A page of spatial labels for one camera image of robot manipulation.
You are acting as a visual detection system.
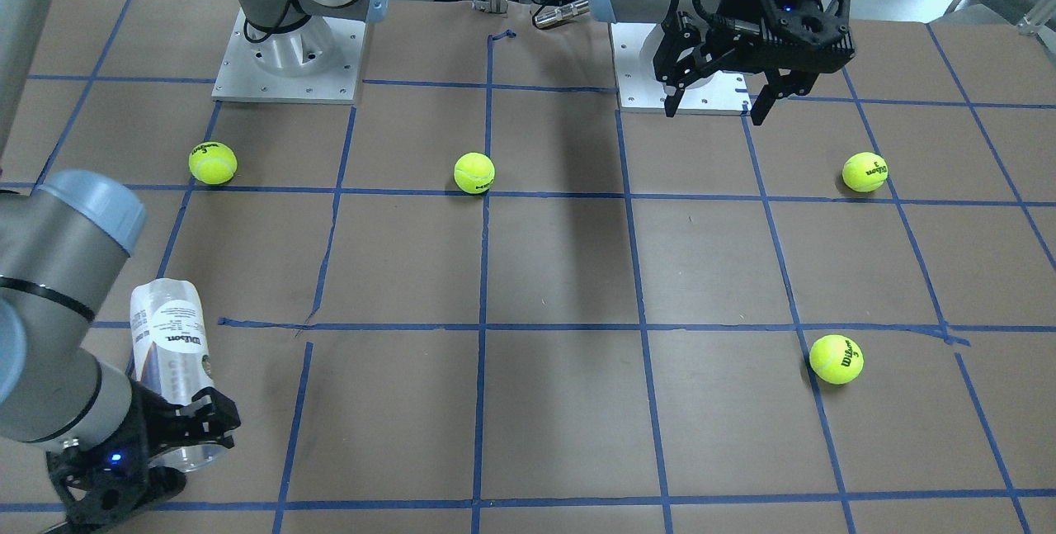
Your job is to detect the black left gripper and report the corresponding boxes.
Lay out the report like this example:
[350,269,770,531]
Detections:
[653,0,856,125]

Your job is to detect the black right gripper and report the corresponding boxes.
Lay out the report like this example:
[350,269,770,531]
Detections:
[45,387,241,531]

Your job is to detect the clear Wilson tennis ball can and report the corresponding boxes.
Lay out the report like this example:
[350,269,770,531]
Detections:
[130,278,228,473]

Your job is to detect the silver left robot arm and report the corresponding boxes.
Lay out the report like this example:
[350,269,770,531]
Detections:
[588,0,856,125]

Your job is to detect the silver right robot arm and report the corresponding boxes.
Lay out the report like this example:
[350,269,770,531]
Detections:
[1,0,389,533]

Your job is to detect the yellow tennis ball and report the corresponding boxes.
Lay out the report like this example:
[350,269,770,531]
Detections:
[453,153,497,195]
[188,140,238,185]
[841,153,889,193]
[808,333,865,385]

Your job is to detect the yellow tennis ball centre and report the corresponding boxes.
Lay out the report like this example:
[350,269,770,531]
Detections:
[453,153,497,195]

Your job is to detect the silver metal cylinder plug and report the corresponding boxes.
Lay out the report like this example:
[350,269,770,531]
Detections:
[532,0,591,31]

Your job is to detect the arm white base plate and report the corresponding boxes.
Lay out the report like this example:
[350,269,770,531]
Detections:
[211,12,370,104]
[609,22,752,116]

